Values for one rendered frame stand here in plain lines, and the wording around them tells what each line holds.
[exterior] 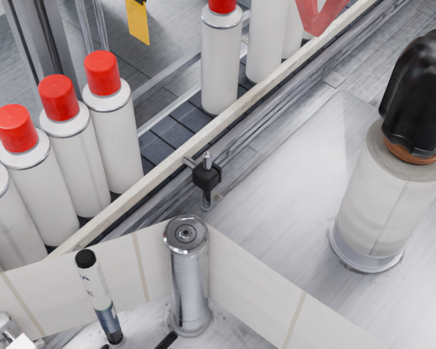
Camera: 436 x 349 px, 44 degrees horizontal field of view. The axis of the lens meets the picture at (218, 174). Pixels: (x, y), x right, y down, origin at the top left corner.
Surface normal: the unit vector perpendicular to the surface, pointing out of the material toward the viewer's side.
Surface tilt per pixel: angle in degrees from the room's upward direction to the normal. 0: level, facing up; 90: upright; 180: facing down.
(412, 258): 0
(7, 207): 90
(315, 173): 0
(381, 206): 92
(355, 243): 90
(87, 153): 90
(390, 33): 0
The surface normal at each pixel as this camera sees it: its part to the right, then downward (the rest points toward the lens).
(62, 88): -0.01, -0.61
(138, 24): -0.66, 0.59
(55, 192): 0.79, 0.51
